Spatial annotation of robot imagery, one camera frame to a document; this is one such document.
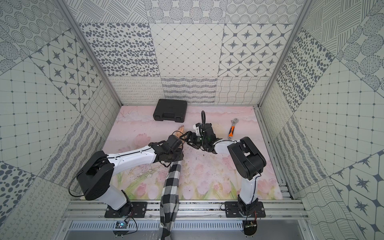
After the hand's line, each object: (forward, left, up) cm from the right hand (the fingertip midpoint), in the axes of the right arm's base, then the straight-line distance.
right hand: (184, 141), depth 91 cm
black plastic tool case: (+28, +13, -1) cm, 31 cm away
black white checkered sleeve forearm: (-33, +4, +1) cm, 33 cm away
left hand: (-10, -2, -2) cm, 11 cm away
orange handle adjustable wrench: (+16, -33, -8) cm, 37 cm away
